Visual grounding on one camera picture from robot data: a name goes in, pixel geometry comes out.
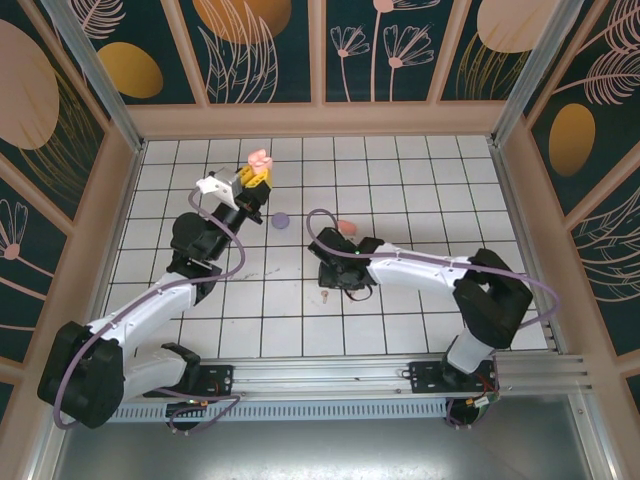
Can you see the peach round charging case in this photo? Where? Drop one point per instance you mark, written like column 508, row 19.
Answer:
column 260, row 159

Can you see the coral square charging case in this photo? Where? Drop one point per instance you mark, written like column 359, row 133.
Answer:
column 348, row 227

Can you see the purple earbud charging case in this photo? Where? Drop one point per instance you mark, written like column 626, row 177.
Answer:
column 280, row 221

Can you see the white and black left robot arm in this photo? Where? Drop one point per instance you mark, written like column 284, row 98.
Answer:
column 145, row 310

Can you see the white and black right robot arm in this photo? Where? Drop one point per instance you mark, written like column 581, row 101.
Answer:
column 425, row 265

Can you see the grey metal sheet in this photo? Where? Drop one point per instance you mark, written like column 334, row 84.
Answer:
column 320, row 450

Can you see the aluminium side rail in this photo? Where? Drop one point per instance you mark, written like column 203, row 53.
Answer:
column 126, row 200
column 512, row 200

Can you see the aluminium mounting rail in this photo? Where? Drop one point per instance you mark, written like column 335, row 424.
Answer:
column 320, row 380

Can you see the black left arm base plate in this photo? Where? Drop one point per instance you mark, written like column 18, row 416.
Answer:
column 220, row 380

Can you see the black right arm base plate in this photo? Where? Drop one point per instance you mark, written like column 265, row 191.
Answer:
column 425, row 377

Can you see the aluminium corner post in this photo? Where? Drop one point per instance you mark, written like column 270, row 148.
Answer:
column 100, row 80
column 530, row 65

